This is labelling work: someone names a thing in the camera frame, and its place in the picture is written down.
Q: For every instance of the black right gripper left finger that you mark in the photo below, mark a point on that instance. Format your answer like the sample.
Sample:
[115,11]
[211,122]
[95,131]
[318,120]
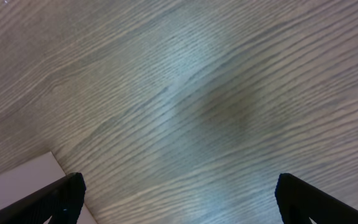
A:
[58,203]

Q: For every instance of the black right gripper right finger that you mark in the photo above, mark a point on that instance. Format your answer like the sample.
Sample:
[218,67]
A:
[301,203]

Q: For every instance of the white cardboard box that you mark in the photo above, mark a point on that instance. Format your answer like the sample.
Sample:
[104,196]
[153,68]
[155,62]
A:
[28,178]

